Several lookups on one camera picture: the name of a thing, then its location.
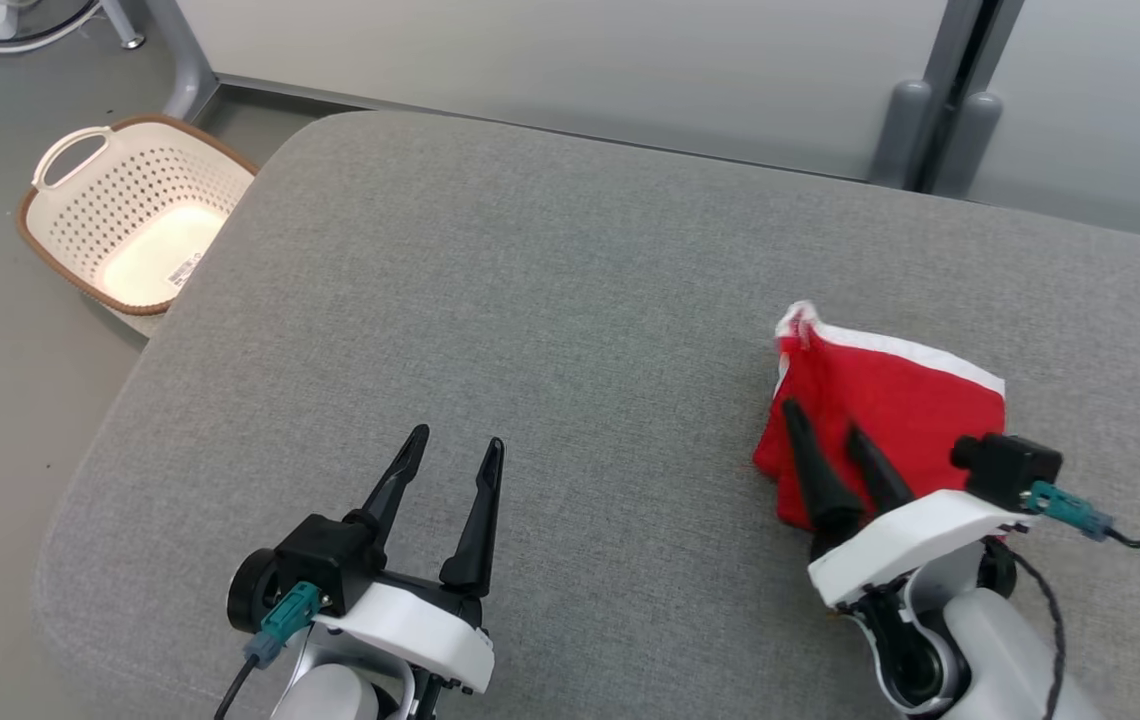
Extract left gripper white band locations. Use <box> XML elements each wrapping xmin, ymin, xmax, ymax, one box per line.
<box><xmin>310</xmin><ymin>425</ymin><xmax>506</xmax><ymax>694</ymax></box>

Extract cream perforated laundry basket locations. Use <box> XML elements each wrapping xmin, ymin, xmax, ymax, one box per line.
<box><xmin>15</xmin><ymin>113</ymin><xmax>261</xmax><ymax>319</ymax></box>

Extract white floor cable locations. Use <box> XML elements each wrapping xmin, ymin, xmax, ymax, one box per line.
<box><xmin>0</xmin><ymin>8</ymin><xmax>99</xmax><ymax>55</ymax></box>

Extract thick grey metal frame leg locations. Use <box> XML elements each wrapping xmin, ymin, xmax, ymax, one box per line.
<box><xmin>143</xmin><ymin>0</ymin><xmax>223</xmax><ymax>123</ymax></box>

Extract thin braided black cable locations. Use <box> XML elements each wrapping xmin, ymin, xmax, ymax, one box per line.
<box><xmin>1003</xmin><ymin>547</ymin><xmax>1069</xmax><ymax>720</ymax></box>

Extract black floor cable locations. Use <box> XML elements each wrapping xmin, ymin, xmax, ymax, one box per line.
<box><xmin>0</xmin><ymin>0</ymin><xmax>99</xmax><ymax>47</ymax></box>

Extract thin grey metal leg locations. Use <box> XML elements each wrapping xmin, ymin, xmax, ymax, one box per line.
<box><xmin>98</xmin><ymin>0</ymin><xmax>147</xmax><ymax>51</ymax></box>

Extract red shorts with white trim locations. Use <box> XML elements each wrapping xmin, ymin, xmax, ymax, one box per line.
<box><xmin>752</xmin><ymin>300</ymin><xmax>1010</xmax><ymax>532</ymax></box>

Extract black cable with teal connector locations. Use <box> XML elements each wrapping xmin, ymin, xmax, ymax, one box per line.
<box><xmin>214</xmin><ymin>582</ymin><xmax>323</xmax><ymax>720</ymax></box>
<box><xmin>1023</xmin><ymin>480</ymin><xmax>1140</xmax><ymax>551</ymax></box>

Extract dark grey partition post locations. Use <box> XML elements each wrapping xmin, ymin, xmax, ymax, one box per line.
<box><xmin>915</xmin><ymin>0</ymin><xmax>1027</xmax><ymax>194</ymax></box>

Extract grey cylindrical post foot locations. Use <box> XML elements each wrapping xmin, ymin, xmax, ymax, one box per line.
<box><xmin>868</xmin><ymin>80</ymin><xmax>933</xmax><ymax>188</ymax></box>
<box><xmin>934</xmin><ymin>91</ymin><xmax>1004</xmax><ymax>198</ymax></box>

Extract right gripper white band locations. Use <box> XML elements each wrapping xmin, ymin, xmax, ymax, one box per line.
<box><xmin>780</xmin><ymin>398</ymin><xmax>1033</xmax><ymax>611</ymax></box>

